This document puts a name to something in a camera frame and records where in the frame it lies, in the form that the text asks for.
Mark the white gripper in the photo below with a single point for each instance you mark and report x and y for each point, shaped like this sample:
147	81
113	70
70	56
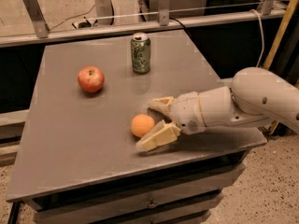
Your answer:
187	112

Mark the orange fruit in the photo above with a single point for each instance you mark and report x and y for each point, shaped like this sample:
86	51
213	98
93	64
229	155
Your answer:
141	124

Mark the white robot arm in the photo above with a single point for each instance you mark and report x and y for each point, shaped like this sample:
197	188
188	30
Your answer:
255	97

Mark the red apple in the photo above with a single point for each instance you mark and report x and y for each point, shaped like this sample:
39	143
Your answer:
91	79

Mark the green soda can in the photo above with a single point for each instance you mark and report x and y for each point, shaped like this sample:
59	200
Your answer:
140	53

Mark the grey drawer cabinet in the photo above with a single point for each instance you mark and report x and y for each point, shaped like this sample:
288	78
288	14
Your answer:
77	162

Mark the floor power outlet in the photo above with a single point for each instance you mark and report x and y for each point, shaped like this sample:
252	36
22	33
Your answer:
81	25

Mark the grey metal railing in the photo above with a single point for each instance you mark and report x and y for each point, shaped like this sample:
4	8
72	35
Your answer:
17	29

